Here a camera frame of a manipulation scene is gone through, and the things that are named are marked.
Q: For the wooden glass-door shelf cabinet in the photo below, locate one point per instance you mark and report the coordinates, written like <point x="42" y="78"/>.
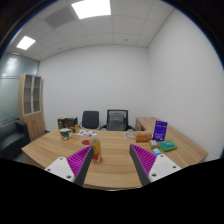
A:
<point x="32" y="110"/>

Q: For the small blue packet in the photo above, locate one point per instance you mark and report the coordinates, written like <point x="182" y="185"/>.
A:
<point x="156" y="151"/>

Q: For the black leather sofa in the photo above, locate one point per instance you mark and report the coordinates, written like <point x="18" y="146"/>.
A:
<point x="11" y="138"/>

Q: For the ceiling air vent grille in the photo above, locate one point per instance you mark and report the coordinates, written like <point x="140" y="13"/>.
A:
<point x="60" y="16"/>

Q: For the round white paper disc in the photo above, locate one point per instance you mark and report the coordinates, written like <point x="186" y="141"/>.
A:
<point x="130" y="135"/>

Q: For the small ceiling light panel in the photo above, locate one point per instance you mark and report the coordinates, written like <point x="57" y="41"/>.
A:
<point x="25" y="42"/>

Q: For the large square ceiling light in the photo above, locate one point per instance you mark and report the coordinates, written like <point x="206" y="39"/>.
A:
<point x="91" y="8"/>

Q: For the small tan box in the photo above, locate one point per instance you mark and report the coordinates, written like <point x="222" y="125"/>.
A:
<point x="153" y="143"/>

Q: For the black office chair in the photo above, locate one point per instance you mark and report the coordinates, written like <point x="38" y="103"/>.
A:
<point x="90" y="119"/>

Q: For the wooden side desk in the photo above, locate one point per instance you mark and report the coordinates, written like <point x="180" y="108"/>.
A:
<point x="145" y="122"/>

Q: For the flat green box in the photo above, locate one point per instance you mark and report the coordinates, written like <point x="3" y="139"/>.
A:
<point x="167" y="145"/>

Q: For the orange cardboard box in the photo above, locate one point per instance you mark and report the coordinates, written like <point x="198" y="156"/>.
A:
<point x="143" y="136"/>

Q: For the dark box with pale label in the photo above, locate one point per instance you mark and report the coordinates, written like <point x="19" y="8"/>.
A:
<point x="71" y="120"/>

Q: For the green and white mug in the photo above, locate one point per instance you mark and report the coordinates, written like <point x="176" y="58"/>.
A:
<point x="65" y="134"/>

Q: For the tall purple box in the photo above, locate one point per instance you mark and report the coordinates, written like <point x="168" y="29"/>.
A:
<point x="160" y="130"/>

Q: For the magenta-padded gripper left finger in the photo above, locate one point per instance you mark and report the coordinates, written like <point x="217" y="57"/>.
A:
<point x="76" y="161"/>

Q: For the yellow drink bottle white cap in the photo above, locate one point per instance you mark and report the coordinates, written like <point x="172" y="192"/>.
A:
<point x="96" y="148"/>

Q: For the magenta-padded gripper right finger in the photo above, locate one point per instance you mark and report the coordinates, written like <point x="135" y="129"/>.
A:
<point x="148" y="161"/>

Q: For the white printed leaflet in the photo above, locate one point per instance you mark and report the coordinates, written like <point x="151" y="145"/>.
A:
<point x="84" y="133"/>

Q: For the flat round red coaster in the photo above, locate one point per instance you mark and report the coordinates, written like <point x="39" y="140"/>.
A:
<point x="85" y="142"/>

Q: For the grey mesh office chair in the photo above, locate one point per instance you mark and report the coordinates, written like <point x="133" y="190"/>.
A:
<point x="117" y="120"/>

